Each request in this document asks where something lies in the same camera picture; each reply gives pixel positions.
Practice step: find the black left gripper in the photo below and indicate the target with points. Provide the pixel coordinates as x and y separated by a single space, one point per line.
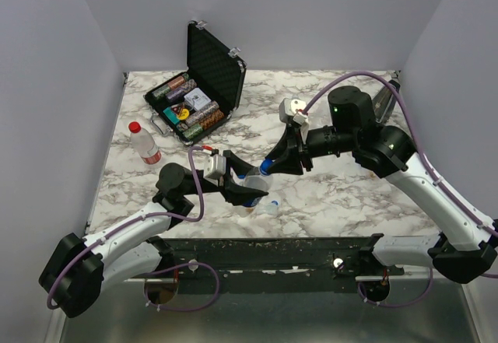
236 194

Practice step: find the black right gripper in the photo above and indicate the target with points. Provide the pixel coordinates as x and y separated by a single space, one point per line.
302 151

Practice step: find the blue label pepsi bottle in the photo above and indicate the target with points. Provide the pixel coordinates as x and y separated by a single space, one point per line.
257 179

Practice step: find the blue bottle cap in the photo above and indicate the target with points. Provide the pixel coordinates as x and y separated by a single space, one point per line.
265 165

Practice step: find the red label plastic bottle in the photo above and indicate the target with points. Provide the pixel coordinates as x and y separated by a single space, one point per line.
144 144

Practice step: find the red bottle cap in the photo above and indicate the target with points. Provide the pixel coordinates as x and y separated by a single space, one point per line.
134 127

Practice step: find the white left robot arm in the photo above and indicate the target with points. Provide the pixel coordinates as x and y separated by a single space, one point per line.
80 268

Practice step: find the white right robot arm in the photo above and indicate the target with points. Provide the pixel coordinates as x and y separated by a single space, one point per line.
464 248

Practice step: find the black poker chip case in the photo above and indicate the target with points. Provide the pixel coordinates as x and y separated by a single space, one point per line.
197 101

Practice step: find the black metronome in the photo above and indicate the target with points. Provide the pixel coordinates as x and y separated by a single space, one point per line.
383 105

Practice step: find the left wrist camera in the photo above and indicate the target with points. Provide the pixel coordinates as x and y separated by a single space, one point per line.
214 167

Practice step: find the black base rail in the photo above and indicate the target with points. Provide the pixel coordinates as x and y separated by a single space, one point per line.
272 265

